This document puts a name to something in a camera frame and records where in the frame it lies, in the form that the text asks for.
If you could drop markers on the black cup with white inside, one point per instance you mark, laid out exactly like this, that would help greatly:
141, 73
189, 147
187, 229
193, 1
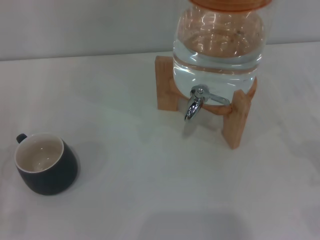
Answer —
58, 175

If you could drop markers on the chrome faucet with lever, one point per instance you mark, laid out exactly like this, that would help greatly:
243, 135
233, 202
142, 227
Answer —
193, 107

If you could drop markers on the wooden dispenser stand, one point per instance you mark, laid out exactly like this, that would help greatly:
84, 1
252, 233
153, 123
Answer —
163, 85

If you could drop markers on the clear glass water dispenser jar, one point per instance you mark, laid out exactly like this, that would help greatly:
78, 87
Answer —
217, 65

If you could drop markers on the orange jar lid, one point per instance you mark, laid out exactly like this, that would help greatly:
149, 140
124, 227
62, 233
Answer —
225, 5

